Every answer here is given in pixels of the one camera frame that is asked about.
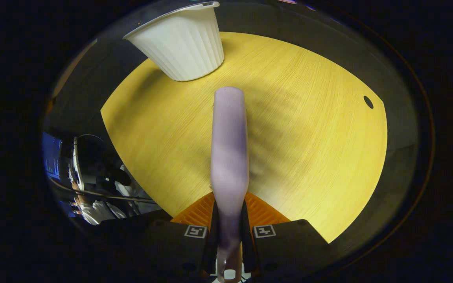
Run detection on computer monitor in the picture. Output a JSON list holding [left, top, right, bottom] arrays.
[[42, 131, 63, 182]]

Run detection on yellow wooden desktop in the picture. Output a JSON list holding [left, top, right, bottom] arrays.
[[100, 31, 389, 244]]

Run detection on thin black cable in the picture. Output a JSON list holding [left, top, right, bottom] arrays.
[[47, 176, 159, 205]]

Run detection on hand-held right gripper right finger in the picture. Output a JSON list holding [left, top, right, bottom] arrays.
[[243, 192, 330, 274]]

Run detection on white ribbed garbage bin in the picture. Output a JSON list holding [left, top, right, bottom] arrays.
[[122, 1, 225, 82]]

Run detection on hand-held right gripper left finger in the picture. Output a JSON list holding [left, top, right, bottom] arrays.
[[127, 191, 218, 276]]

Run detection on small lilac broom black bristles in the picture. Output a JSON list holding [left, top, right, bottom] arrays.
[[210, 86, 250, 283]]

